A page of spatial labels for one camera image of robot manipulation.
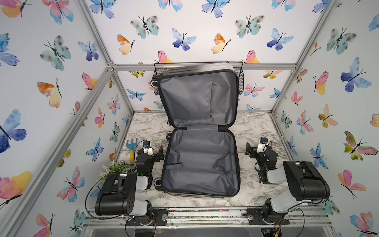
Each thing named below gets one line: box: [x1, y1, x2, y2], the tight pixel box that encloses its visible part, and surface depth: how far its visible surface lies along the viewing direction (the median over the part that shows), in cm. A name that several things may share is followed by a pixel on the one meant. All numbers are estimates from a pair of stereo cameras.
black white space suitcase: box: [150, 62, 241, 198], surface depth 86 cm
